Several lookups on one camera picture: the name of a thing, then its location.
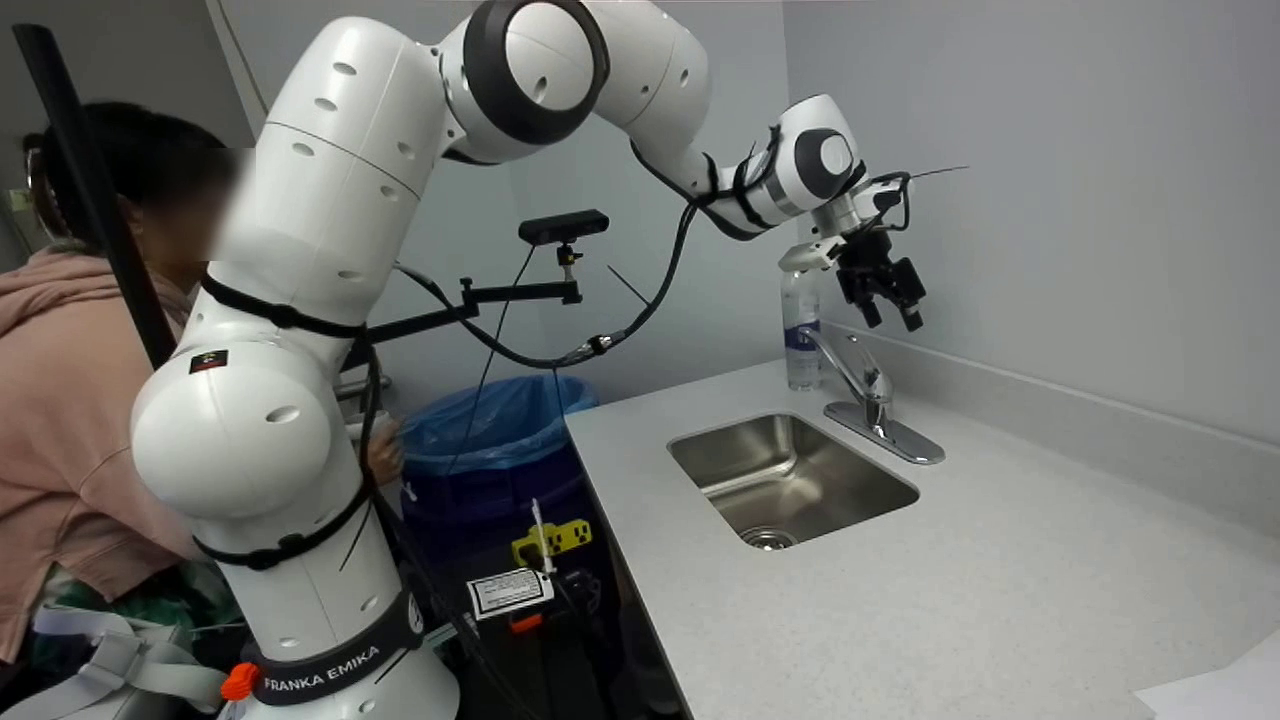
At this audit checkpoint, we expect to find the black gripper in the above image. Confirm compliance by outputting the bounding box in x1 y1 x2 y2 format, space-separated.
834 229 924 330

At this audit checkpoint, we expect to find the chrome sink faucet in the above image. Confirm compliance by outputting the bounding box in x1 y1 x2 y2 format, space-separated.
816 341 943 465

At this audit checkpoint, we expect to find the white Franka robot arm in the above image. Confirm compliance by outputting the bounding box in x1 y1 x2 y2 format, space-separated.
133 0 924 720

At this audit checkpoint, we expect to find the clear plastic water bottle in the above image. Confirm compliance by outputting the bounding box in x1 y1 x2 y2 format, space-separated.
778 272 821 390

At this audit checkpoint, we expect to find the stainless steel sink basin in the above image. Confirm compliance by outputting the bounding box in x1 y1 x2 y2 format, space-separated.
667 415 921 550

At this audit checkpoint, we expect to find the blue lined trash bin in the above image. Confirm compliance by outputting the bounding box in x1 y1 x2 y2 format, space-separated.
398 374 595 574

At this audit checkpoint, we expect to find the yellow black clamp with tag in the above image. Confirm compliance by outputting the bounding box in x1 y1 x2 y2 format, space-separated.
469 506 595 623

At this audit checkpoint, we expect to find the person in pink hoodie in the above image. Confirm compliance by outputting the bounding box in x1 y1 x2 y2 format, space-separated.
0 132 195 667

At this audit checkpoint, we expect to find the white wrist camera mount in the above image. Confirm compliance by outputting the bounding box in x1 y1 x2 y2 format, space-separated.
778 235 844 276

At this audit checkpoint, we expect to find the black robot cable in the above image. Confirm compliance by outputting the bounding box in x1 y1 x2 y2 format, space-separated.
395 124 790 374

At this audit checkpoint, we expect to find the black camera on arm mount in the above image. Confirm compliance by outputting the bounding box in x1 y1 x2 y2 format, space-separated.
340 204 614 371

